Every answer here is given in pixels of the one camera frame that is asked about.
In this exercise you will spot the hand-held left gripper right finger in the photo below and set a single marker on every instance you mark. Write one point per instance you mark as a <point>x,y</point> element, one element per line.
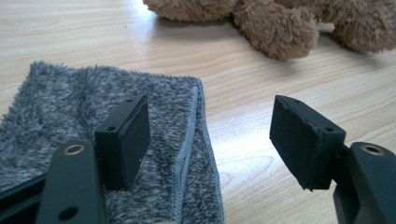
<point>299,143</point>

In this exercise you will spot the grey fluffy cloth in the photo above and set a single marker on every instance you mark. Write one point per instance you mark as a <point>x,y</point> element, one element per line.
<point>62,105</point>

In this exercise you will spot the brown teddy bear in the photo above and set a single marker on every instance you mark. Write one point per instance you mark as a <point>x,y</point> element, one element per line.
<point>274,28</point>

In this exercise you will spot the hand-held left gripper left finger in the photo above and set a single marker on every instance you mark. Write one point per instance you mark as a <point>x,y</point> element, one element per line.
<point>124,146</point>

